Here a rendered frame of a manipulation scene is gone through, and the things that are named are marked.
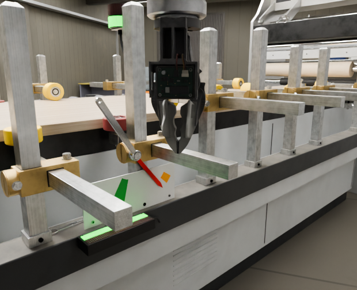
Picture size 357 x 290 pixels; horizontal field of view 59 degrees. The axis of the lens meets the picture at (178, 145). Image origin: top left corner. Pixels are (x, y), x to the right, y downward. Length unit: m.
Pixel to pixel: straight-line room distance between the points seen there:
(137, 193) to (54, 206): 0.26
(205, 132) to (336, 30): 2.18
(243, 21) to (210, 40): 10.83
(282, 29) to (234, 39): 8.56
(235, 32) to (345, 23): 8.93
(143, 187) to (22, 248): 0.29
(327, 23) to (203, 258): 2.20
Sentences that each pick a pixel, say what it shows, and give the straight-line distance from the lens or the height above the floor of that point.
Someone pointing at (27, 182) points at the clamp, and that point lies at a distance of 0.64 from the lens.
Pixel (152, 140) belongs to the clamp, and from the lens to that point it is 0.76.
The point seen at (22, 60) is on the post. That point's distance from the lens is 0.62.
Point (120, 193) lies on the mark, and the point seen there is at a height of 0.76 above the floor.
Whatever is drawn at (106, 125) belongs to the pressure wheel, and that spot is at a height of 0.89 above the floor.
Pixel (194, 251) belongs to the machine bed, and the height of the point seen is 0.30.
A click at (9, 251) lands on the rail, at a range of 0.70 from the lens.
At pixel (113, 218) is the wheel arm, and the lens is 0.45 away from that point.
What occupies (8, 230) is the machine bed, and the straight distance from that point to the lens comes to 0.91.
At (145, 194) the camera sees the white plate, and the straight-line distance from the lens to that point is 0.79.
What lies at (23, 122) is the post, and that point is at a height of 0.94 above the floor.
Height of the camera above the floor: 1.03
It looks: 13 degrees down
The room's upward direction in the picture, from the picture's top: straight up
